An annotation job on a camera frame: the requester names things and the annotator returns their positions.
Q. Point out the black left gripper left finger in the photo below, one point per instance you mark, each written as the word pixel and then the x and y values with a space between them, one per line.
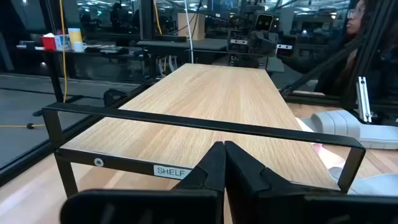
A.
pixel 199 202

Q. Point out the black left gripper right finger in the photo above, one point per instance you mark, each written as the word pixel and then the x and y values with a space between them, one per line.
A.
pixel 264 199

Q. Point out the pink slide sandal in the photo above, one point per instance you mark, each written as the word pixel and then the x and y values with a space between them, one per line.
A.
pixel 329 158

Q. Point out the grey slide sandal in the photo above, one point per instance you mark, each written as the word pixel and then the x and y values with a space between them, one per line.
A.
pixel 335 123
pixel 373 183

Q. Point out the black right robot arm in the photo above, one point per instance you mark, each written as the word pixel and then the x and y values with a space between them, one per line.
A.
pixel 237 43

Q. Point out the cardboard box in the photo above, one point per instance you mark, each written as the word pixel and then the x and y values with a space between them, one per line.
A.
pixel 196 26

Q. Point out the grey computer desk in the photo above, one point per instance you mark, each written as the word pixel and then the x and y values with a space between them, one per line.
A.
pixel 186 45

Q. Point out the person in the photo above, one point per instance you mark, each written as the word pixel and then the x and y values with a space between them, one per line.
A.
pixel 354 21

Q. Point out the white mug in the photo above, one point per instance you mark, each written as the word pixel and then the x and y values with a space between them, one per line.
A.
pixel 79 46

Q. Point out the yellow cylindrical container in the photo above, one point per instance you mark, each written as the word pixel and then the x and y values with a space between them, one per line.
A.
pixel 74 35

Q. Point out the black side desk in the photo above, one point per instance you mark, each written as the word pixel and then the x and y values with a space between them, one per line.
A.
pixel 56 71

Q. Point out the white and blue box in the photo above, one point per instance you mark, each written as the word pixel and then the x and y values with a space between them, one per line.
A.
pixel 62 43

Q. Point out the red box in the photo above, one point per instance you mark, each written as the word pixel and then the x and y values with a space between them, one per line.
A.
pixel 48 43

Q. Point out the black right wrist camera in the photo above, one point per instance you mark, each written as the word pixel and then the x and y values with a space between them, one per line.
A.
pixel 264 21

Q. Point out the wooden shelf black metal frame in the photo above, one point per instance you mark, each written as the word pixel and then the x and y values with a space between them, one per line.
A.
pixel 202 109

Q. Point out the silver aluminium bracket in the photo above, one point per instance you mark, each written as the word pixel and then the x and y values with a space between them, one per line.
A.
pixel 363 99

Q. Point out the black aluminium rig frame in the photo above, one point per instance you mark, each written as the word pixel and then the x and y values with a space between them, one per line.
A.
pixel 18 169

